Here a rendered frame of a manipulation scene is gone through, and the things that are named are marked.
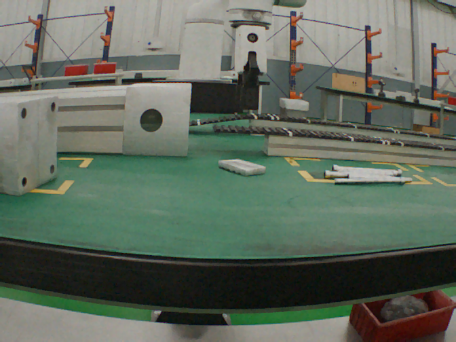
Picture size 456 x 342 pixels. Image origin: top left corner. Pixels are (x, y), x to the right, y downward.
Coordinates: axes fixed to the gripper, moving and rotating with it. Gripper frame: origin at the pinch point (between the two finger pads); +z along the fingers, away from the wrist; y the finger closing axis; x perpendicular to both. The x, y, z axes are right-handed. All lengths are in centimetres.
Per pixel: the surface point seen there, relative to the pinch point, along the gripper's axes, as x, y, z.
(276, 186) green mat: 1.1, -37.9, 6.0
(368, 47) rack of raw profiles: -326, 717, -86
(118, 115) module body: 20.1, -24.0, 0.5
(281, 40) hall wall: -155, 755, -74
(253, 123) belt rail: -1.2, -2.0, 3.8
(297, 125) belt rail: -9.3, -2.0, 3.7
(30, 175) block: 27, -44, 4
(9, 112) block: 29, -47, -3
